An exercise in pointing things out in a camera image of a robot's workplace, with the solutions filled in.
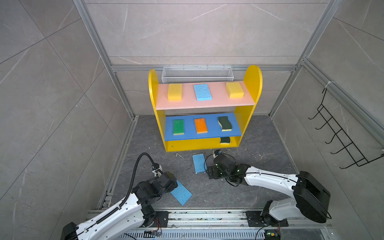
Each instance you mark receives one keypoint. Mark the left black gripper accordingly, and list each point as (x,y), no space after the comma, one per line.
(175,186)

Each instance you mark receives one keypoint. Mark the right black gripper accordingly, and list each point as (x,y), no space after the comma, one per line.
(213,168)

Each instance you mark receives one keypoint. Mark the light blue sponge row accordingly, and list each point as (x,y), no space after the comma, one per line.
(199,163)

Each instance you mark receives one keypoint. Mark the dark green curved sponge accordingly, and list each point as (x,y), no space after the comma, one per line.
(225,140)
(225,123)

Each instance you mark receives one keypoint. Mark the orange sponge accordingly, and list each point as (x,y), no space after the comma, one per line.
(201,126)

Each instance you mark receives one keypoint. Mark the green yellow sponge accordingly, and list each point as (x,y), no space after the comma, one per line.
(178,127)

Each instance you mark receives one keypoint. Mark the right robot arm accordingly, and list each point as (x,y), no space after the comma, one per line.
(306,196)

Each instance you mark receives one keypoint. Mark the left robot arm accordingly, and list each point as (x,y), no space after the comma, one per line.
(133,211)

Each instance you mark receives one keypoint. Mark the yellow shelf unit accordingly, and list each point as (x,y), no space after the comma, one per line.
(244,108)

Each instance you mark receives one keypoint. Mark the light blue sponge front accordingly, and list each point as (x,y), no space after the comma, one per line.
(181,193)

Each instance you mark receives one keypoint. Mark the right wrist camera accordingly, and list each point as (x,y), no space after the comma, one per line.
(216,153)

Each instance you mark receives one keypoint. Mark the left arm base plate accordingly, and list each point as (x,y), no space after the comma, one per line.
(161,220)

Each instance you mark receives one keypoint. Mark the aluminium rail base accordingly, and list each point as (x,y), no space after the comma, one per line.
(227,224)

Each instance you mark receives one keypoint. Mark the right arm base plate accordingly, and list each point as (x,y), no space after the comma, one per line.
(256,219)

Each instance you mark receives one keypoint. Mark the white wire mesh basket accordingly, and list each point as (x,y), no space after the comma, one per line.
(176,75)

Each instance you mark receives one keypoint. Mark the black wire hook rack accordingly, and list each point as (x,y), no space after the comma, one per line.
(341,135)

